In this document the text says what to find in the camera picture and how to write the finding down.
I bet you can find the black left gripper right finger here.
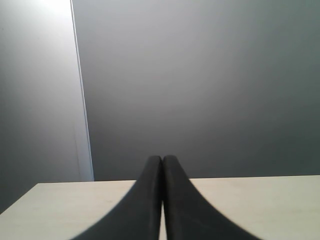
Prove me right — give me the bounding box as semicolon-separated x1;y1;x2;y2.
162;155;251;240

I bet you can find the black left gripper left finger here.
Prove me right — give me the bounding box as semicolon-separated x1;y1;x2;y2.
74;156;162;240

